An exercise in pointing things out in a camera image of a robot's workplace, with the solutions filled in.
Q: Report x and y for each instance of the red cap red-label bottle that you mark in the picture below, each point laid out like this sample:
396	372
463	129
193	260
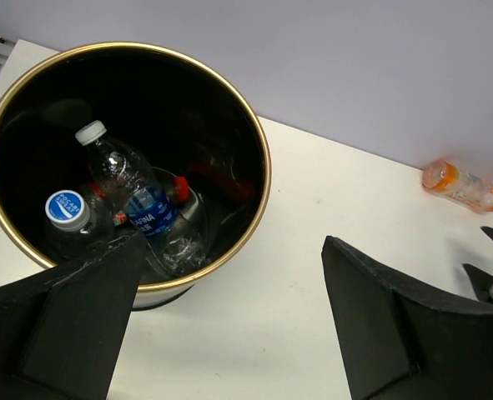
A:
182	195

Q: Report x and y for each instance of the long clear plastic bottle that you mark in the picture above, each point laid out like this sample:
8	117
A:
77	222

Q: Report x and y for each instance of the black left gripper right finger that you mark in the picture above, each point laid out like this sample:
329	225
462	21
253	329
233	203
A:
401	338

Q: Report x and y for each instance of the black bin with gold rim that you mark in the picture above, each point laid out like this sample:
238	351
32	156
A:
184	117

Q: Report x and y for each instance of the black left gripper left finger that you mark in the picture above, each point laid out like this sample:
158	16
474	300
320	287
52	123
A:
61	330

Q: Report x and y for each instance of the orange label plastic bottle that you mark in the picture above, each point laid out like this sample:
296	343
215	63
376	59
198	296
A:
445	180

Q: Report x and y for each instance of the crushed clear blue-label bottle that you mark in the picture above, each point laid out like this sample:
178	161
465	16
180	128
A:
126	179

